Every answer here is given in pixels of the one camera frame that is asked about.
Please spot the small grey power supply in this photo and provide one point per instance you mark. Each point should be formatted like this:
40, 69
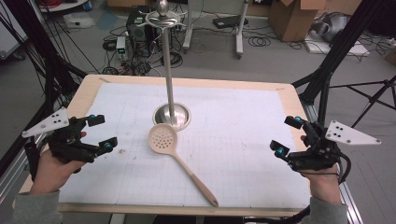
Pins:
120, 45

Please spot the black computer tower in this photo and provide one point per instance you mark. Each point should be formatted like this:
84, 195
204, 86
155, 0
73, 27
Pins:
137, 29

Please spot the grey bag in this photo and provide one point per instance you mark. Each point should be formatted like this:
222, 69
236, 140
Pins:
334, 26

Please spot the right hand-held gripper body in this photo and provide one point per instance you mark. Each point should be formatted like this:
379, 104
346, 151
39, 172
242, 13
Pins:
317, 155

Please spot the person's right hand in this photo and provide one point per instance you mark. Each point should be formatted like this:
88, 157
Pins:
323, 185

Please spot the white flat board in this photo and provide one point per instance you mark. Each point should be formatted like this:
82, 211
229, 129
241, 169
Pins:
351, 49

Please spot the black metal frame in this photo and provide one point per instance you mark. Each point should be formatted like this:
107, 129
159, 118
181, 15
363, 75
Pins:
35, 31
342, 46

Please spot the white stand leg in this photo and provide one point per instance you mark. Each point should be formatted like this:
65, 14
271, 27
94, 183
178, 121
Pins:
187, 34
239, 40

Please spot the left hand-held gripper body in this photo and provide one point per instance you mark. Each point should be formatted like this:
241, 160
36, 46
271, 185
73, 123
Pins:
67, 143

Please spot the white grid mat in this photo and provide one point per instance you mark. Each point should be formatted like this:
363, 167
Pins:
243, 140

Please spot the flat black device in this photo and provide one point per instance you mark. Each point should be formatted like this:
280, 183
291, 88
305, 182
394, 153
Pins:
229, 21

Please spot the beige slotted spoon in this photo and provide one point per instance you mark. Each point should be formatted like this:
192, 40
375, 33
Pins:
193, 178

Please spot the person's left hand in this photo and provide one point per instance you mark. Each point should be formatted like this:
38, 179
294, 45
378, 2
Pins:
49, 175

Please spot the metal utensil stand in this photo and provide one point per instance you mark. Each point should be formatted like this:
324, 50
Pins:
169, 87

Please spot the cardboard box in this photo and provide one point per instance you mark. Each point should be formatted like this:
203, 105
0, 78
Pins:
292, 21

